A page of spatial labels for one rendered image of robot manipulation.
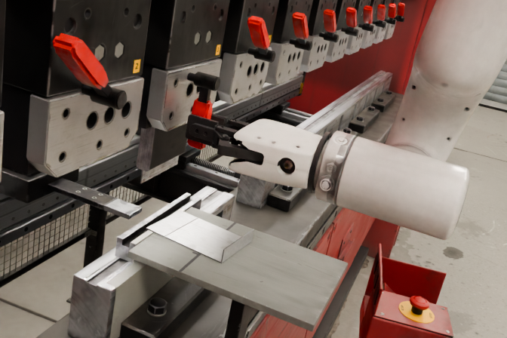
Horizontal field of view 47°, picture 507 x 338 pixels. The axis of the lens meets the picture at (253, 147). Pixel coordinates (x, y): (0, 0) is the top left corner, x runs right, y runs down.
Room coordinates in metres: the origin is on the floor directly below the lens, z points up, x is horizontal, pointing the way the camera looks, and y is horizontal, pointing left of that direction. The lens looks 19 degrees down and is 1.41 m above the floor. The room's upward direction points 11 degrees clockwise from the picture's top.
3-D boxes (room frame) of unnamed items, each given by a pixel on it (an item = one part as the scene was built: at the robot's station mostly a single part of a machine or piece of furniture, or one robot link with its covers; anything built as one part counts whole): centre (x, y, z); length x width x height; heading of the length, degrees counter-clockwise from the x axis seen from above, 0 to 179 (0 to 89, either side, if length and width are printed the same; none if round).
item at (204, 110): (0.71, 0.08, 1.20); 0.04 x 0.02 x 0.10; 71
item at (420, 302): (1.03, -0.39, 0.79); 0.04 x 0.04 x 0.04
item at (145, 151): (0.77, 0.12, 1.13); 0.10 x 0.02 x 0.10; 161
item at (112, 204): (0.83, 0.28, 1.01); 0.26 x 0.12 x 0.05; 71
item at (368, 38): (1.88, -0.25, 1.26); 0.15 x 0.09 x 0.17; 161
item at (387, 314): (1.08, -0.38, 0.75); 0.20 x 0.16 x 0.18; 173
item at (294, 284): (0.72, -0.02, 1.00); 0.26 x 0.18 x 0.01; 71
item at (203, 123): (0.67, 0.06, 1.18); 0.07 x 0.03 x 0.03; 71
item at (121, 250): (0.80, 0.11, 0.98); 0.20 x 0.03 x 0.03; 161
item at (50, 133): (0.56, 0.19, 1.26); 0.15 x 0.09 x 0.17; 161
